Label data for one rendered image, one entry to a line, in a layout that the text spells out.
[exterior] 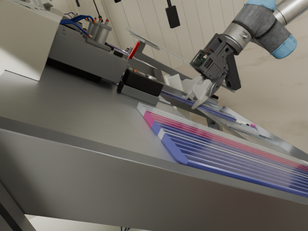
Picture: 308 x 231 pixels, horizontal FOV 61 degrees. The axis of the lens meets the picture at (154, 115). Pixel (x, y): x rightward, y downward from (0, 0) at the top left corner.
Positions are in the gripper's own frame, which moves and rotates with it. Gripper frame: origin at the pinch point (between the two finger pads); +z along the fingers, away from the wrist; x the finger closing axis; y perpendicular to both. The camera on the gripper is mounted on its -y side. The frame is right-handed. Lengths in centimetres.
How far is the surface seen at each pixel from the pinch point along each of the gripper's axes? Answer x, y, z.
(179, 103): -19.1, -7.5, 2.4
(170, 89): -19.1, -0.7, 0.2
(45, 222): -15, 8, 65
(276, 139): 10.6, -24.3, -6.9
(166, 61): -309, -111, -35
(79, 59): 16.9, 35.1, 6.9
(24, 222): 50, 36, 15
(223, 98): -157, -124, -29
